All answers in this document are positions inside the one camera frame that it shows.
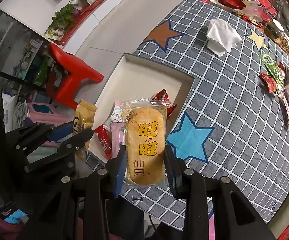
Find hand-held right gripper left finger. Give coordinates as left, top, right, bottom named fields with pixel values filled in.
left=17, top=151, right=127, bottom=240

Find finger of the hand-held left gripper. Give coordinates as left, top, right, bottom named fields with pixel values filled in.
left=6, top=121, right=75, bottom=156
left=24, top=129, right=94, bottom=173

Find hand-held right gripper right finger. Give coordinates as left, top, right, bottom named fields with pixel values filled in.
left=165, top=144, right=276, bottom=240

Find gold snack packet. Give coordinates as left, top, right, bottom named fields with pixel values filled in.
left=73, top=99, right=99, bottom=163

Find plain pink snack packet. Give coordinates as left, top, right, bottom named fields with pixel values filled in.
left=110, top=122, right=125, bottom=158

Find yellow rice cracker packet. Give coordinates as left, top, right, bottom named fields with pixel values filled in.
left=119, top=99, right=172, bottom=187

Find pink white snack packet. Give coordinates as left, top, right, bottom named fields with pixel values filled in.
left=103, top=101, right=125, bottom=130

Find white cardboard box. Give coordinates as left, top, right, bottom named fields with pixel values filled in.
left=86, top=52, right=195, bottom=167

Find person's left hand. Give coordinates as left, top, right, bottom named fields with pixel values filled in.
left=3, top=209, right=29, bottom=224

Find pink storage box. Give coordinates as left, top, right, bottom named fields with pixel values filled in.
left=26, top=102, right=70, bottom=128

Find red plastic stool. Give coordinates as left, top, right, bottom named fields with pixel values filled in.
left=46, top=42, right=104, bottom=110

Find grey checked star blanket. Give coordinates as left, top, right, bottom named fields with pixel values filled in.
left=119, top=0, right=289, bottom=230

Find dark red snack packet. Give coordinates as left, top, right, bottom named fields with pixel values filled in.
left=151, top=89, right=178, bottom=120

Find green potted plant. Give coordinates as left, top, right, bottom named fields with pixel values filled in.
left=44, top=4, right=76, bottom=40

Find beige sofa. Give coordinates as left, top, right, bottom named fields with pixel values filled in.
left=269, top=192, right=289, bottom=238

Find light pink bar packet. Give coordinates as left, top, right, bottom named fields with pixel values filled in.
left=278, top=92, right=289, bottom=131

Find red candy packet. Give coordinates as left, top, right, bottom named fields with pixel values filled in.
left=259, top=72, right=277, bottom=94

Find green snack packet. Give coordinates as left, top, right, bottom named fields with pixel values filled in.
left=260, top=53, right=285, bottom=84

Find white tissue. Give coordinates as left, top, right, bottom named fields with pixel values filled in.
left=206, top=18, right=242, bottom=57

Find glass jar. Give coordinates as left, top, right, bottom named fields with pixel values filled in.
left=265, top=19, right=285, bottom=41

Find red bowl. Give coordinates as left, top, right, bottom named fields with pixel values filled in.
left=215, top=0, right=246, bottom=10

